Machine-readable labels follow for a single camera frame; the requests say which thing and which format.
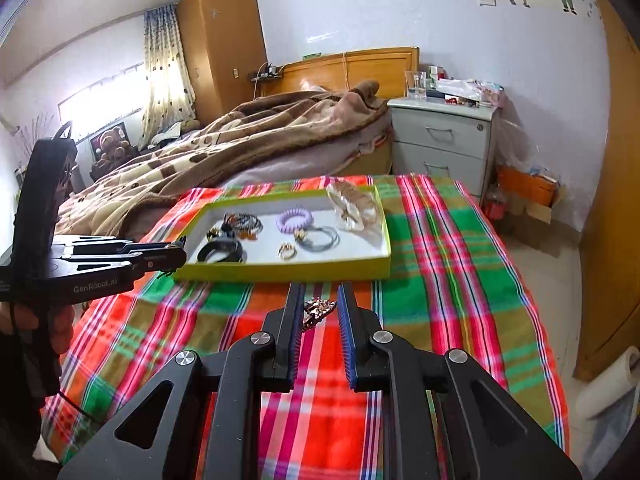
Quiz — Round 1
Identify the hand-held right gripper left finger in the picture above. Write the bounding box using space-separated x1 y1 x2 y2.
57 283 306 480

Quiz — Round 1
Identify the yellow-green cardboard box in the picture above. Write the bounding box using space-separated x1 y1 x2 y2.
172 184 392 282

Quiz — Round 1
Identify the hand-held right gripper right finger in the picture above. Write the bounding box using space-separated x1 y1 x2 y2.
338 283 583 480

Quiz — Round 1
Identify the brown patterned blanket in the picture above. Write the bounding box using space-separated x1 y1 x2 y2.
55 80 393 241

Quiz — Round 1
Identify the cola bottle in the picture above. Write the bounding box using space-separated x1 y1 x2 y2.
485 185 506 221

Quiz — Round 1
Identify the wooden wardrobe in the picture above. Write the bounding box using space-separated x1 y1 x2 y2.
176 0 268 133

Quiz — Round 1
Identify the dotted curtain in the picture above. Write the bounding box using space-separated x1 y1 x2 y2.
141 4 197 148

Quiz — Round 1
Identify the person's left forearm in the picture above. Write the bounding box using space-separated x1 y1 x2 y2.
0 332 53 466

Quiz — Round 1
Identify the black cable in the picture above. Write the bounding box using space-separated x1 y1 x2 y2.
54 387 98 422

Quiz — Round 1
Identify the teddy bear picture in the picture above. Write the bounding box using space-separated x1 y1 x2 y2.
89 122 133 171

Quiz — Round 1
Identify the plaid bedsheet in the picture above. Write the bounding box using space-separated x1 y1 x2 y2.
40 174 571 480

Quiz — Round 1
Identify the paper towel roll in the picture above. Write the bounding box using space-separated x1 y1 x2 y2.
575 345 640 421

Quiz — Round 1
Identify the orange box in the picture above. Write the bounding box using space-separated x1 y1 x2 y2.
497 165 558 208

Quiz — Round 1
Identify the wooden door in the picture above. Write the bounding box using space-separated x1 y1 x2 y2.
572 0 640 383

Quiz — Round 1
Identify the purple spiral hair tie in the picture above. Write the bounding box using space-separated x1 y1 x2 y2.
276 207 315 233

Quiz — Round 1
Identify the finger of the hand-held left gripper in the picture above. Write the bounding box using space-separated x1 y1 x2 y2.
52 237 186 260
49 250 187 282

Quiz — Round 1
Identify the pile of packets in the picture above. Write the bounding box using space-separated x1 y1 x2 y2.
427 65 506 109

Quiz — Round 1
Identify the wooden headboard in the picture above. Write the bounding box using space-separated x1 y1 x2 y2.
272 47 421 106

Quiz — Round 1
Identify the light blue spiral hair tie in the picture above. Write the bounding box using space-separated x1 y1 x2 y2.
294 225 342 252

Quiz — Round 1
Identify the power strip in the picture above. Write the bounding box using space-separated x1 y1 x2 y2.
250 62 283 82

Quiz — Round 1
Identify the clear and gold hair clip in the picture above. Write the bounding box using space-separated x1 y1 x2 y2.
326 183 379 233

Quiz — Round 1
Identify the clear drinking glass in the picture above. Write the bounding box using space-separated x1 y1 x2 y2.
404 70 428 101

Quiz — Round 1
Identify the window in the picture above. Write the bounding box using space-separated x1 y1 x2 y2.
57 62 151 136

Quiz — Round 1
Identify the black bracelet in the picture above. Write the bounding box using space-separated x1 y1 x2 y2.
196 240 246 264

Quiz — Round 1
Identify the beaded hair clip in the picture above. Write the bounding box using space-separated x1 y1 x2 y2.
300 299 337 331

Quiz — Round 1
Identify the person's left hand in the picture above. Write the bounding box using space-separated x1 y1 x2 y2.
0 303 77 357

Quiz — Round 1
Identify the grey nightstand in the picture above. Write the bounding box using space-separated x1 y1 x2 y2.
387 97 501 198

